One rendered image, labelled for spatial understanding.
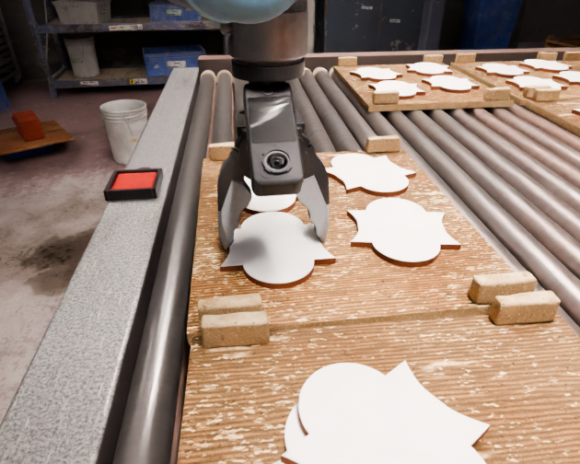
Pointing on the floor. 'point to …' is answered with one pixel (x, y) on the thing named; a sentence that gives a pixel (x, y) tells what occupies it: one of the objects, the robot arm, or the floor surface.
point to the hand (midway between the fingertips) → (274, 244)
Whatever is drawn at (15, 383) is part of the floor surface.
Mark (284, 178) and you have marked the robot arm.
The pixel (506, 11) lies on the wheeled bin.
